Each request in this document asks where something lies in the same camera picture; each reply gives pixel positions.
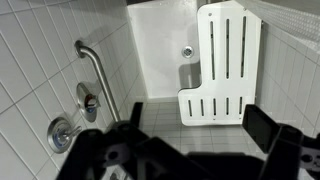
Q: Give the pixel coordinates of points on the white slotted shower seat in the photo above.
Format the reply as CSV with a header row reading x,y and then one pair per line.
x,y
220,90

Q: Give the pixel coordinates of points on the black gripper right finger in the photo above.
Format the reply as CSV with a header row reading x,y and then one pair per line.
x,y
260,130

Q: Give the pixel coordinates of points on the L-shaped chrome grab bar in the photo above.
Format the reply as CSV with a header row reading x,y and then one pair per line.
x,y
100,80

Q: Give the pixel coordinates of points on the round floor drain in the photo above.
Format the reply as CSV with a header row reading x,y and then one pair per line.
x,y
187,52

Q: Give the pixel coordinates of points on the chrome valve with red mark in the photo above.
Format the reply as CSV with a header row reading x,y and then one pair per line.
x,y
87,101

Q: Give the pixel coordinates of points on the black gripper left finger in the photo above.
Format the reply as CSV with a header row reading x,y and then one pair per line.
x,y
110,153

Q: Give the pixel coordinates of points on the round chrome lever valve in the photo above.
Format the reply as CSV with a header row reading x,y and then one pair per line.
x,y
60,135

